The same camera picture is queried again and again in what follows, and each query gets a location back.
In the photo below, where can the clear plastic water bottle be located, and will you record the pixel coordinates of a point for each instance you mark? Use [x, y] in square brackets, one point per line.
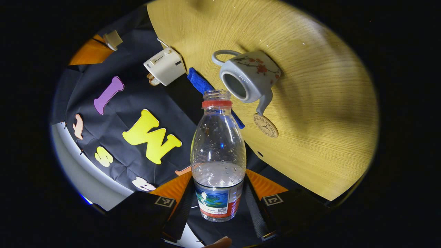
[217, 179]

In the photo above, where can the toasted bread slice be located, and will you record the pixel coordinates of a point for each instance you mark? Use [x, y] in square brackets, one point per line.
[153, 81]

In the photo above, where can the white toaster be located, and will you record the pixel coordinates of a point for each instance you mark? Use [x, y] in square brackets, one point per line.
[165, 67]

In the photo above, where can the white floral teacup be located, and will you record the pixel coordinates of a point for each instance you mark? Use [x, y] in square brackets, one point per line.
[258, 75]

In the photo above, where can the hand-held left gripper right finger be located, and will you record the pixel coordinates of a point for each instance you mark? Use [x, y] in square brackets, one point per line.
[255, 213]

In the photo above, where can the round wooden coaster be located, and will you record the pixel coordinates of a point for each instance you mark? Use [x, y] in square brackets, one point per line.
[266, 126]

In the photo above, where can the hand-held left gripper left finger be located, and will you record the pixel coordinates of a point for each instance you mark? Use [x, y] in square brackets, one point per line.
[181, 213]

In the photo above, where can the blue towel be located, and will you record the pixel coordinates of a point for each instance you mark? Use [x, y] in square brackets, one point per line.
[198, 81]

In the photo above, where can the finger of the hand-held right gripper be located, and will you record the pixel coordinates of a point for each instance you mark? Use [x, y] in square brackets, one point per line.
[89, 53]

